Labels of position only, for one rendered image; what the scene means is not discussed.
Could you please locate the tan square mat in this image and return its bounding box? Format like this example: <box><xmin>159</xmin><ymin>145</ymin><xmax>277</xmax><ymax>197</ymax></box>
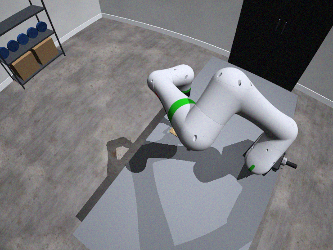
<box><xmin>169</xmin><ymin>128</ymin><xmax>178</xmax><ymax>137</ymax></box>

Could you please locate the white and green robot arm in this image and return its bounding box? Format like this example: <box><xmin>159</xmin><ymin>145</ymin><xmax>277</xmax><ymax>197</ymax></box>
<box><xmin>147</xmin><ymin>64</ymin><xmax>298</xmax><ymax>175</ymax></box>

